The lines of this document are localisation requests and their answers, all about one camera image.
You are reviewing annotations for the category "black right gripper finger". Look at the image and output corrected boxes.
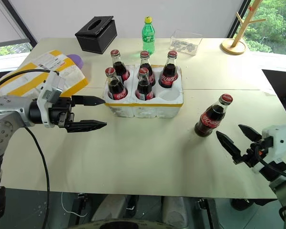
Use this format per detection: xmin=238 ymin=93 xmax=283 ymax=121
xmin=215 ymin=130 xmax=244 ymax=158
xmin=238 ymin=124 xmax=263 ymax=144

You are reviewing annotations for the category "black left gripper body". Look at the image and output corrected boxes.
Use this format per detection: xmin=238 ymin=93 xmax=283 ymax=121
xmin=48 ymin=96 xmax=75 ymax=129

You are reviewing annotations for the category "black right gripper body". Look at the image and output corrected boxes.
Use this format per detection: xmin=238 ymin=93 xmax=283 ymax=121
xmin=232 ymin=140 xmax=274 ymax=169

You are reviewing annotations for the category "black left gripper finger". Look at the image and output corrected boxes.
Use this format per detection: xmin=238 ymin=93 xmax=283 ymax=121
xmin=66 ymin=120 xmax=108 ymax=134
xmin=71 ymin=95 xmax=106 ymax=107

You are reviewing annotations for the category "glass cola bottle red cap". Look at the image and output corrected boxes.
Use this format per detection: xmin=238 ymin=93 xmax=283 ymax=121
xmin=134 ymin=67 xmax=156 ymax=102
xmin=158 ymin=50 xmax=179 ymax=89
xmin=139 ymin=50 xmax=156 ymax=87
xmin=194 ymin=93 xmax=234 ymax=138
xmin=104 ymin=67 xmax=129 ymax=101
xmin=110 ymin=49 xmax=131 ymax=83

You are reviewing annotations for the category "yellow taped cardboard box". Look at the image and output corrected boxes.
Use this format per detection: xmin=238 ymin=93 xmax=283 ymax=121
xmin=0 ymin=49 xmax=90 ymax=98

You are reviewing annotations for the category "white foam bottle crate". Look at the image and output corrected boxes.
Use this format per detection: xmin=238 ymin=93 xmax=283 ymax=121
xmin=102 ymin=63 xmax=184 ymax=119

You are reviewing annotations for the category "black tissue box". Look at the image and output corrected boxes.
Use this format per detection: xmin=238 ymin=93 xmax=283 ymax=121
xmin=74 ymin=15 xmax=118 ymax=53

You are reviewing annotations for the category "clear plastic box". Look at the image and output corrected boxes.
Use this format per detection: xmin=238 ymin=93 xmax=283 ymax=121
xmin=169 ymin=29 xmax=204 ymax=57

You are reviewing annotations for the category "purple round object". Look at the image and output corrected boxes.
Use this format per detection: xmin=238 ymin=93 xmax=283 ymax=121
xmin=66 ymin=53 xmax=84 ymax=69

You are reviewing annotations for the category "black side furniture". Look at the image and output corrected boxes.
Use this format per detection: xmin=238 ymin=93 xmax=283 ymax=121
xmin=262 ymin=69 xmax=286 ymax=113

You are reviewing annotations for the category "metal table leg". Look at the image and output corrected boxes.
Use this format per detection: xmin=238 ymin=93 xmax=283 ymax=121
xmin=194 ymin=198 xmax=223 ymax=229

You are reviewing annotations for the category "green plastic soda bottle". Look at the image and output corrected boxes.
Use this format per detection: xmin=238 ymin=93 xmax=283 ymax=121
xmin=142 ymin=16 xmax=156 ymax=55

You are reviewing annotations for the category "wooden branch stand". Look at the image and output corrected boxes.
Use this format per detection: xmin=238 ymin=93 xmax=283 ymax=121
xmin=221 ymin=0 xmax=267 ymax=56

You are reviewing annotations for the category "small grey parts pile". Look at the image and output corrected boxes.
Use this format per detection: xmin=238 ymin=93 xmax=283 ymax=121
xmin=171 ymin=39 xmax=197 ymax=53

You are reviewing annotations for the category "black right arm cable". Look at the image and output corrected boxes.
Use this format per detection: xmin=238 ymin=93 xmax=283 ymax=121
xmin=256 ymin=146 xmax=286 ymax=179

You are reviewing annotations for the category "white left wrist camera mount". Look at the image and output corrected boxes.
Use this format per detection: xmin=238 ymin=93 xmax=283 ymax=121
xmin=36 ymin=71 xmax=65 ymax=129

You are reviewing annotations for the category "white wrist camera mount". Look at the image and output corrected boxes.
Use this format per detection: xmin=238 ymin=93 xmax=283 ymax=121
xmin=253 ymin=125 xmax=286 ymax=173
xmin=36 ymin=71 xmax=65 ymax=129

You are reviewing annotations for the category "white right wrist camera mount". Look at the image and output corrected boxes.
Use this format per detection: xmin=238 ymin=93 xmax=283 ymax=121
xmin=253 ymin=125 xmax=286 ymax=173

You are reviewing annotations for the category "thin white cable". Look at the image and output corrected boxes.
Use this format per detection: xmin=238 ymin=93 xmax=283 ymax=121
xmin=61 ymin=191 xmax=88 ymax=218

